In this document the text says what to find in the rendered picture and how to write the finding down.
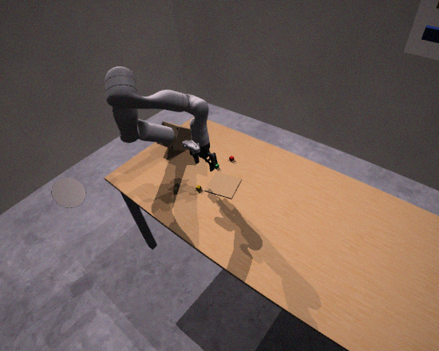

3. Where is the tan flat mat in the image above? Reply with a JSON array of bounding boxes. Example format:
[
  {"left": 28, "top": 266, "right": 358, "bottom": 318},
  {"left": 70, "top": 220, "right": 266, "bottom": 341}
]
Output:
[{"left": 205, "top": 172, "right": 241, "bottom": 199}]

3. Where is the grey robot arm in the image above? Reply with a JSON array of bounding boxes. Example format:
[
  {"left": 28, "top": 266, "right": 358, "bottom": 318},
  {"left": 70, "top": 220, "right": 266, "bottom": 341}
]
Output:
[{"left": 105, "top": 66, "right": 209, "bottom": 153}]

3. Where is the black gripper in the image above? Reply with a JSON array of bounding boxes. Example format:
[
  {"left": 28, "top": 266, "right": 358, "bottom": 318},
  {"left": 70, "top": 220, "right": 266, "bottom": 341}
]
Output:
[{"left": 189, "top": 141, "right": 218, "bottom": 172}]

